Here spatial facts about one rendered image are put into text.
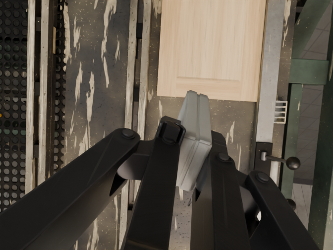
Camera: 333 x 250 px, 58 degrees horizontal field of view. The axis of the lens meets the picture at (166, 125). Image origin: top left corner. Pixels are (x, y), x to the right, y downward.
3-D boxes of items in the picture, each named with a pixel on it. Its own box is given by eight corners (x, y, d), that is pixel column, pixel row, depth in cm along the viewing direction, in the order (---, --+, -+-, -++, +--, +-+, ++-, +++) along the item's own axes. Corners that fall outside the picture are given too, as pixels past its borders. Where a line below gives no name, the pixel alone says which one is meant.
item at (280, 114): (283, 100, 95) (287, 100, 92) (281, 122, 96) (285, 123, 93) (271, 99, 95) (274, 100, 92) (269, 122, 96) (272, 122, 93)
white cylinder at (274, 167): (274, 183, 98) (276, 159, 97) (277, 186, 95) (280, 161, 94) (264, 183, 98) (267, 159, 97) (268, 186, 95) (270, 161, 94)
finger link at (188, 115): (177, 189, 15) (163, 184, 15) (184, 129, 22) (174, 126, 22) (197, 140, 14) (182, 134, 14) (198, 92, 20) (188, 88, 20)
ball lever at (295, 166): (265, 148, 93) (304, 157, 82) (264, 160, 94) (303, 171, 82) (256, 149, 91) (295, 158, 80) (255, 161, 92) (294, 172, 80)
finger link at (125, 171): (164, 194, 13) (100, 174, 13) (174, 142, 18) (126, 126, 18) (175, 167, 13) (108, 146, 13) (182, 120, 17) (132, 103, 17)
